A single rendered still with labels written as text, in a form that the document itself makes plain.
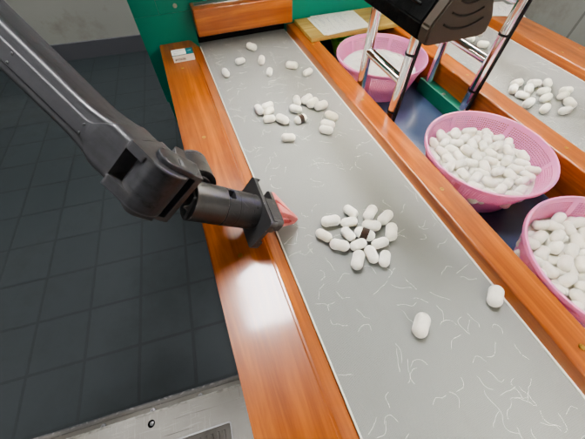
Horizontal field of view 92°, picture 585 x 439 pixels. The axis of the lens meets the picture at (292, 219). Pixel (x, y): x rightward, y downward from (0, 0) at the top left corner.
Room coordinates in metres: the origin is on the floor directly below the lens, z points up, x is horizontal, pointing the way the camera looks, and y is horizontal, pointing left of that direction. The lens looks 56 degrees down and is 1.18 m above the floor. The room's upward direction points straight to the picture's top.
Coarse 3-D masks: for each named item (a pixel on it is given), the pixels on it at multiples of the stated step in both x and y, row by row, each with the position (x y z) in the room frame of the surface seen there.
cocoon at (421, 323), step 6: (420, 312) 0.12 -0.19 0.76; (414, 318) 0.12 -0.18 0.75; (420, 318) 0.11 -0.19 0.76; (426, 318) 0.11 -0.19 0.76; (414, 324) 0.11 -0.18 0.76; (420, 324) 0.11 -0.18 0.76; (426, 324) 0.11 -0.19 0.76; (414, 330) 0.10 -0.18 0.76; (420, 330) 0.10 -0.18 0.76; (426, 330) 0.10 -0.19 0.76; (420, 336) 0.09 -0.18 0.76
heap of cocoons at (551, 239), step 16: (544, 224) 0.29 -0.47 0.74; (560, 224) 0.29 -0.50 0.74; (576, 224) 0.29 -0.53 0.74; (528, 240) 0.25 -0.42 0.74; (544, 240) 0.26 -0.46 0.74; (560, 240) 0.25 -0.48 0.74; (576, 240) 0.26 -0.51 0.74; (544, 256) 0.22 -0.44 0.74; (560, 256) 0.23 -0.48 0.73; (576, 256) 0.22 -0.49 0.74; (544, 272) 0.19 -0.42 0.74; (560, 272) 0.20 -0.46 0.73; (576, 272) 0.20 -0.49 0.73; (560, 288) 0.16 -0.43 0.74; (576, 288) 0.17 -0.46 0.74; (576, 304) 0.14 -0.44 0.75
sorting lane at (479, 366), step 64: (256, 64) 0.87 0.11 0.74; (256, 128) 0.57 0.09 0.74; (320, 192) 0.37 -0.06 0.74; (384, 192) 0.37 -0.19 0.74; (320, 256) 0.22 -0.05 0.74; (448, 256) 0.22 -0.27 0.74; (320, 320) 0.12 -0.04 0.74; (384, 320) 0.12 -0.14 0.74; (448, 320) 0.12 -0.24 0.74; (512, 320) 0.12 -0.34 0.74; (384, 384) 0.03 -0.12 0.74; (448, 384) 0.03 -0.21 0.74; (512, 384) 0.03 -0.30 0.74
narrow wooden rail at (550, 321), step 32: (288, 32) 1.07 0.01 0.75; (320, 64) 0.82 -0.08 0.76; (352, 96) 0.66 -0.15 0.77; (384, 128) 0.54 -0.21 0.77; (416, 160) 0.43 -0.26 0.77; (448, 192) 0.35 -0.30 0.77; (448, 224) 0.29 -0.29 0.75; (480, 224) 0.28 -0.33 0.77; (480, 256) 0.22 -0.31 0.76; (512, 256) 0.21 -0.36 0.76; (512, 288) 0.16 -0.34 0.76; (544, 288) 0.16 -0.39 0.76; (544, 320) 0.11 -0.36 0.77; (576, 320) 0.11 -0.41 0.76; (576, 352) 0.07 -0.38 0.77; (576, 384) 0.03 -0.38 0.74
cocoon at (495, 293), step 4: (488, 288) 0.16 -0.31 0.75; (492, 288) 0.16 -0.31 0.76; (496, 288) 0.16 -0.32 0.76; (500, 288) 0.16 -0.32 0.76; (488, 292) 0.16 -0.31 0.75; (492, 292) 0.15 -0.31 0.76; (496, 292) 0.15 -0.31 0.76; (500, 292) 0.15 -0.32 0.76; (504, 292) 0.15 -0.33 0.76; (488, 296) 0.15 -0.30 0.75; (492, 296) 0.15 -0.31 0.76; (496, 296) 0.15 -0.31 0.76; (500, 296) 0.15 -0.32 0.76; (488, 300) 0.14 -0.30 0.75; (492, 300) 0.14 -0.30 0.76; (496, 300) 0.14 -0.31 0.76; (500, 300) 0.14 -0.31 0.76; (488, 304) 0.14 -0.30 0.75; (492, 304) 0.14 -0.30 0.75; (496, 304) 0.14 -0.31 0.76; (500, 304) 0.14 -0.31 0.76
